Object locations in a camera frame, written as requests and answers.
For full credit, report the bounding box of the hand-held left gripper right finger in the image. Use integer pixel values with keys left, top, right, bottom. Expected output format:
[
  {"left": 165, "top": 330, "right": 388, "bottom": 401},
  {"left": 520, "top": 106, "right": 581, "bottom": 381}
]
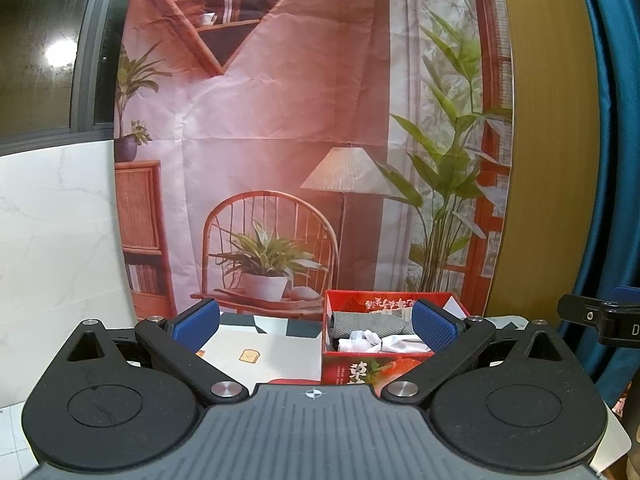
[{"left": 381, "top": 298, "right": 568, "bottom": 405}]

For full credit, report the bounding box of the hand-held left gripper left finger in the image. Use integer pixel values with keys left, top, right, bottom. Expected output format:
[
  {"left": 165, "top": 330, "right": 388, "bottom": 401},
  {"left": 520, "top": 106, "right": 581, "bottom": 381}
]
[{"left": 66, "top": 298, "right": 249, "bottom": 405}]

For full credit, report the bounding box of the grey knit cloth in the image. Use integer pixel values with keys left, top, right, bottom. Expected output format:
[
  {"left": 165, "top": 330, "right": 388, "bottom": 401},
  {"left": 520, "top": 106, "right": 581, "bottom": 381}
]
[{"left": 331, "top": 311, "right": 414, "bottom": 339}]

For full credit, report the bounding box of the white sock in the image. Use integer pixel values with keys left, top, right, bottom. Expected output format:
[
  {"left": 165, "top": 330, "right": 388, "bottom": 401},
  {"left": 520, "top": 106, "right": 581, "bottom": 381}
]
[{"left": 337, "top": 329, "right": 432, "bottom": 354}]

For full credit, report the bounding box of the red strawberry print cardboard box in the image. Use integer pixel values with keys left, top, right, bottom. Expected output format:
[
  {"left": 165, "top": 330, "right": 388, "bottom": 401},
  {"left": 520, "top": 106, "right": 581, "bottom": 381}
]
[{"left": 320, "top": 289, "right": 472, "bottom": 387}]

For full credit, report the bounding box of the blue curtain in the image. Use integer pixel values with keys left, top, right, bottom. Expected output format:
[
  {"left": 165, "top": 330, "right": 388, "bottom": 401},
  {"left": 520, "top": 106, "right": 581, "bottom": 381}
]
[{"left": 557, "top": 0, "right": 640, "bottom": 411}]

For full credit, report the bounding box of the wooden panel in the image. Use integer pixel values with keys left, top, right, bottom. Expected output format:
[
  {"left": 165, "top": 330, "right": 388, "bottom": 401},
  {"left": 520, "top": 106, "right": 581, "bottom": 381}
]
[{"left": 482, "top": 0, "right": 602, "bottom": 322}]

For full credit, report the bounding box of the printed room scene backdrop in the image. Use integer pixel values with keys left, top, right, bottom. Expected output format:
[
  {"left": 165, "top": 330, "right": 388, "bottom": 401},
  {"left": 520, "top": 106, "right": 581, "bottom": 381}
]
[{"left": 114, "top": 0, "right": 516, "bottom": 322}]

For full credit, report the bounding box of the dark window frame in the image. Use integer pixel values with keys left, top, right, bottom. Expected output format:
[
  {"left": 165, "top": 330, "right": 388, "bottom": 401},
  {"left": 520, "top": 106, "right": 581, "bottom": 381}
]
[{"left": 0, "top": 0, "right": 134, "bottom": 157}]

